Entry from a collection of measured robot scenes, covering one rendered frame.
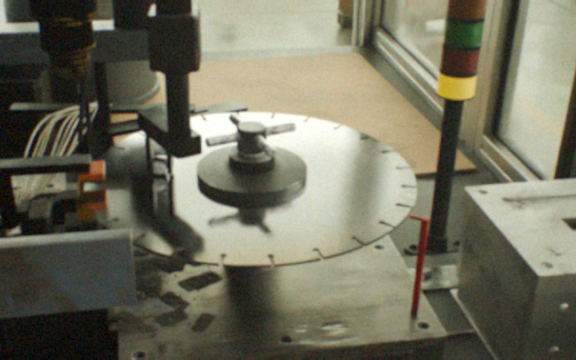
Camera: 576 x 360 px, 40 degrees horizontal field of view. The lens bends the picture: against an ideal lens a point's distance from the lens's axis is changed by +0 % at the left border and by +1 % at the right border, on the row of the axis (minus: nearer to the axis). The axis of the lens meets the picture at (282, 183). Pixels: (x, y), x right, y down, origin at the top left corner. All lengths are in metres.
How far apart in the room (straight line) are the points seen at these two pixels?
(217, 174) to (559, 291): 0.34
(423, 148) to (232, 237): 0.71
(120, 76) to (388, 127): 0.49
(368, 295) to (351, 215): 0.10
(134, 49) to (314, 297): 0.36
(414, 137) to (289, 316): 0.69
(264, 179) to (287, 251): 0.12
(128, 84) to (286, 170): 0.72
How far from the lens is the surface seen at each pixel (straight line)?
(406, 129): 1.43
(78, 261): 0.62
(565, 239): 0.85
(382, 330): 0.76
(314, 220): 0.72
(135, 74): 1.48
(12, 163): 0.79
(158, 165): 0.79
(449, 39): 0.95
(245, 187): 0.76
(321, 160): 0.83
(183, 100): 0.72
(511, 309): 0.84
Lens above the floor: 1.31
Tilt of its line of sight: 27 degrees down
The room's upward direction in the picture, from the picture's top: 1 degrees clockwise
